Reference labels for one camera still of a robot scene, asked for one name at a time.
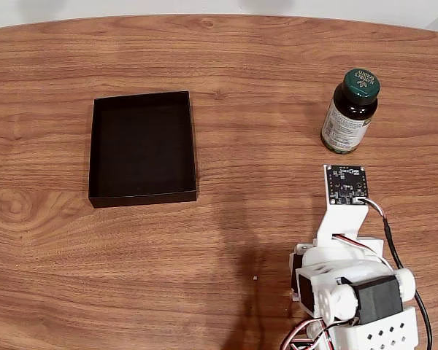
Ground green-capped dark pill bottle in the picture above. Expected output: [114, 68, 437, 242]
[320, 68, 382, 155]

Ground shallow black cardboard box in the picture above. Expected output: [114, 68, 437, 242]
[88, 90, 199, 209]

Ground red white black servo wire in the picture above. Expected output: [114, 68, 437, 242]
[331, 233, 394, 271]

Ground camera board on white mount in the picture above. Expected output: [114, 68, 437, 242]
[315, 163, 370, 244]

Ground black camera cable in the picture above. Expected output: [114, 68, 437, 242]
[357, 196, 434, 350]

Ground servo wire bundle at base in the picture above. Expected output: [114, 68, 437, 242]
[280, 316, 339, 350]

